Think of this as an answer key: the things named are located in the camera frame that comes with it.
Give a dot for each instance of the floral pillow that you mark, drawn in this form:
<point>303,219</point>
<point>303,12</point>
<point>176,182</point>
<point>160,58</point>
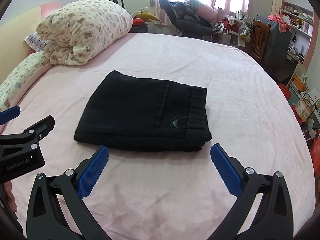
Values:
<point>18,82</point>

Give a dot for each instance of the orange plastic bag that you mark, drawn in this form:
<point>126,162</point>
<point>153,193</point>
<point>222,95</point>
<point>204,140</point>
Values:
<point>285,91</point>

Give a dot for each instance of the wooden chair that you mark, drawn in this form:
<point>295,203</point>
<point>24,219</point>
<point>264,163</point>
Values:
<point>259,39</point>

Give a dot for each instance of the black pants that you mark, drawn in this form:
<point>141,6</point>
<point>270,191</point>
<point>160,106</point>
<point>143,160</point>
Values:
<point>145,115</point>

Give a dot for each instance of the rolled floral duvet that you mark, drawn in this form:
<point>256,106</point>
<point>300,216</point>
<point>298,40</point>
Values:
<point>79,31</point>

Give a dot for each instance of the beige headboard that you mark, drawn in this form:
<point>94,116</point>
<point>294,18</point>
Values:
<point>14,49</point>

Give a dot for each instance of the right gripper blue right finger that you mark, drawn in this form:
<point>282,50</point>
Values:
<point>274,216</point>

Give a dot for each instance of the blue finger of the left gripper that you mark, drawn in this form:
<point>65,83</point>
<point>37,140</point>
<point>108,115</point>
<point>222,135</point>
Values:
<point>30,135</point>
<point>9,114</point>

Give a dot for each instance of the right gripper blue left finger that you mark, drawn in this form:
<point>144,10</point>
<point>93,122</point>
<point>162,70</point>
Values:
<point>45,218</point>

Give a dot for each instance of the black recliner chair with clothes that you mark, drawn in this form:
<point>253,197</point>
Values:
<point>193,18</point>

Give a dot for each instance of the person left hand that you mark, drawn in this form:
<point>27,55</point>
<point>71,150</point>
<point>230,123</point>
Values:
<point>10,196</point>

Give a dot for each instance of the yellow plush toy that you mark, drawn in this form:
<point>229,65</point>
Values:
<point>147,16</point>

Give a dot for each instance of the dark grey cabinet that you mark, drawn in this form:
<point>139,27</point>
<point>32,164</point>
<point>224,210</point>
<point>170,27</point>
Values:
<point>277,45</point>

